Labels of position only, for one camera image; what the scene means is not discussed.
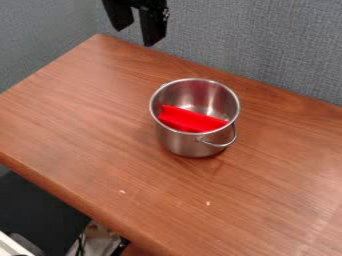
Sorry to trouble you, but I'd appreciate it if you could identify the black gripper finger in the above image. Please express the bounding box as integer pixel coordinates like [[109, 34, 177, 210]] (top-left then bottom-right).
[[139, 3, 170, 47], [102, 0, 134, 31]]

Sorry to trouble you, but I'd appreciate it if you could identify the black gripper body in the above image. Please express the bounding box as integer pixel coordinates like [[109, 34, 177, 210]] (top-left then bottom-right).
[[130, 0, 167, 9]]

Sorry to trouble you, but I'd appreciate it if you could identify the red rectangular block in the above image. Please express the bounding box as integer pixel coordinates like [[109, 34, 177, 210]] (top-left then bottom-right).
[[158, 105, 229, 133]]

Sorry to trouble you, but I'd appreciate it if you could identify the stainless steel pot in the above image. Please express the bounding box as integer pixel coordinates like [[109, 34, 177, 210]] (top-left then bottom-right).
[[150, 78, 241, 158]]

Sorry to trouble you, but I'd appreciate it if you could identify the white object at corner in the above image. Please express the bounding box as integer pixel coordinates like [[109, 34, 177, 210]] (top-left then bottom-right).
[[0, 231, 35, 256]]

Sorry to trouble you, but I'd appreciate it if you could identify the grey table leg bracket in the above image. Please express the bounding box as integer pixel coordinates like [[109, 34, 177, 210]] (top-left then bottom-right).
[[66, 221, 130, 256]]

